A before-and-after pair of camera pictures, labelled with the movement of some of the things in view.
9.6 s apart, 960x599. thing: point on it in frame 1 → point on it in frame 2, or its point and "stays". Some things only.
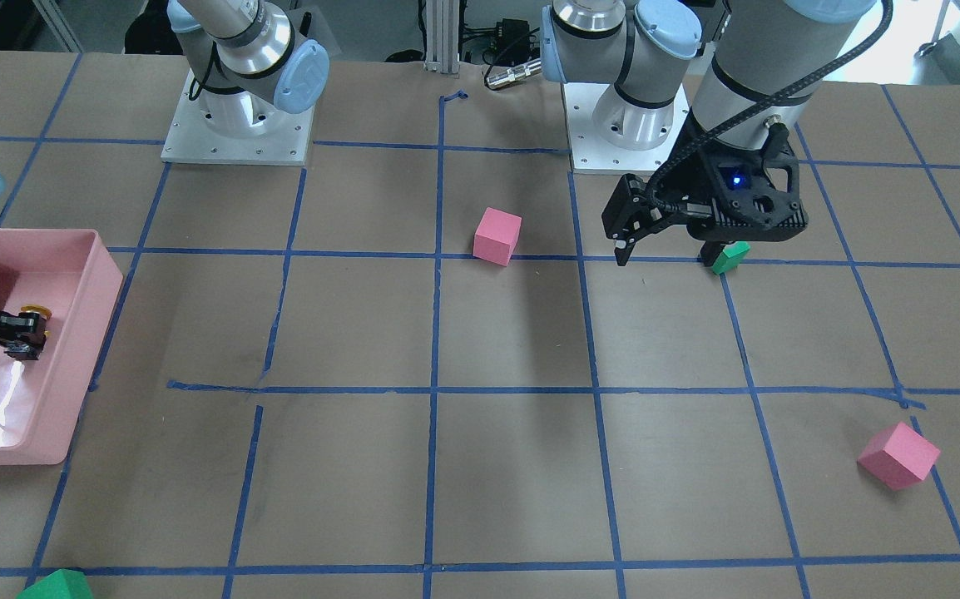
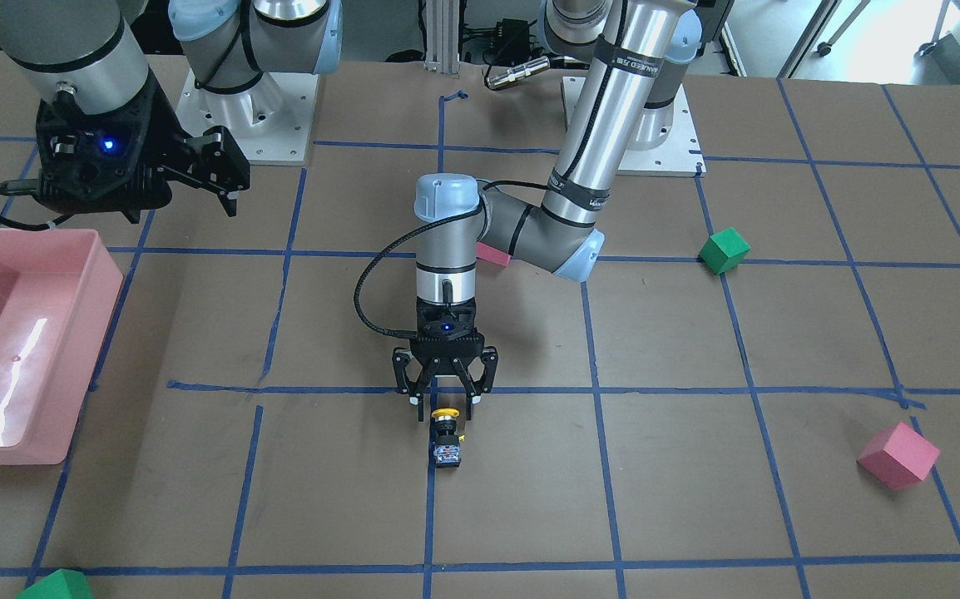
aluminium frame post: x=442 y=37 stays
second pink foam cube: x=898 y=457 stays
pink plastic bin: x=26 y=412 stays
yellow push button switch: x=44 y=311 → x=447 y=444
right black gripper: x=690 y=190 → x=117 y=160
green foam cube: x=59 y=584 stays
